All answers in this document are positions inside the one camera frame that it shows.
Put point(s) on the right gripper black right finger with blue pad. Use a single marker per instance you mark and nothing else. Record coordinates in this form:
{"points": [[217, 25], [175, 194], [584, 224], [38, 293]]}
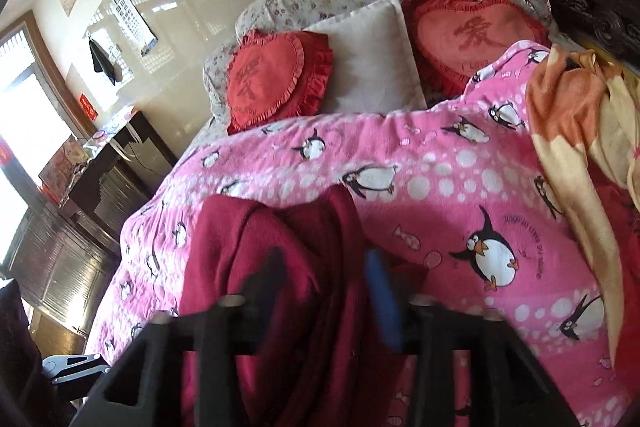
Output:
{"points": [[472, 366]]}

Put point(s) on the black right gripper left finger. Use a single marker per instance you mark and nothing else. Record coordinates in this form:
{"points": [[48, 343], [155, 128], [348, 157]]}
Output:
{"points": [[143, 387]]}

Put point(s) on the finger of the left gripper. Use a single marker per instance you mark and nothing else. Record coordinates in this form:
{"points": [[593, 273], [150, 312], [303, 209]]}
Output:
{"points": [[74, 370]]}

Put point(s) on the dark red sweater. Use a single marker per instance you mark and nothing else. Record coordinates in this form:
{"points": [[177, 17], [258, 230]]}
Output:
{"points": [[323, 362]]}

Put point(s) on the pink penguin blanket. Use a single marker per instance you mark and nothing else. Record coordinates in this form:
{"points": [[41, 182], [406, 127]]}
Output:
{"points": [[456, 196]]}

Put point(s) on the dark wooden desk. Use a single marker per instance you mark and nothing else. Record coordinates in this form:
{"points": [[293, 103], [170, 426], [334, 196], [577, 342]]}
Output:
{"points": [[104, 191]]}

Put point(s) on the orange cream blanket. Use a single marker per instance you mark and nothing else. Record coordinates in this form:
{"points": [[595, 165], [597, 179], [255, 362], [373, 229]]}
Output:
{"points": [[583, 115]]}

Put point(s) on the black cloth on hook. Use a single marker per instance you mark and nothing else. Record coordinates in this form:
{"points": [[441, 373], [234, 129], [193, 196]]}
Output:
{"points": [[102, 63]]}

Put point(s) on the left red heart pillow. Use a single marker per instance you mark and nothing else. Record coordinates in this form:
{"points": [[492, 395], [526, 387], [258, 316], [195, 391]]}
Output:
{"points": [[277, 76]]}

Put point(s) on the red heart pillow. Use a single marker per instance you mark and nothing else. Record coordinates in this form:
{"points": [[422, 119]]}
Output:
{"points": [[453, 39], [277, 76]]}

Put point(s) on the white square pillow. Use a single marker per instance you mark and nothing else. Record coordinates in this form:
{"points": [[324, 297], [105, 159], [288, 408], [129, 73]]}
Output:
{"points": [[374, 70]]}

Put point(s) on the right red heart pillow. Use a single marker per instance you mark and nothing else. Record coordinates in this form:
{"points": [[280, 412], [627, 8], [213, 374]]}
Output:
{"points": [[453, 39]]}

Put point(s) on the dark carved wooden headboard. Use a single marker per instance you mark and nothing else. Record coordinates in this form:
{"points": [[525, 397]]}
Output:
{"points": [[612, 24]]}

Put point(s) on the red wall sticker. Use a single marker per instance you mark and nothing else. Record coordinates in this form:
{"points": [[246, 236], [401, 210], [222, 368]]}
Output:
{"points": [[87, 107]]}

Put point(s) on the wall calendar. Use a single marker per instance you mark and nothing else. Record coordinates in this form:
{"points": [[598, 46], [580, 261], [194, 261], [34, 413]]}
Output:
{"points": [[133, 26]]}

